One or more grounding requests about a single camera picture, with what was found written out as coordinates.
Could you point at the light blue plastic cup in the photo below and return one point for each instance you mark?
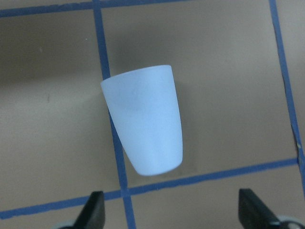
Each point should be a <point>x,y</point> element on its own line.
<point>144,109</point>

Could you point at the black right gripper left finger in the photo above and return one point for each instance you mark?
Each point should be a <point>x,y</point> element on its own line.
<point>92,215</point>

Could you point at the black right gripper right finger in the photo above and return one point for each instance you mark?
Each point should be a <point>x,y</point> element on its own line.
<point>253,213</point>

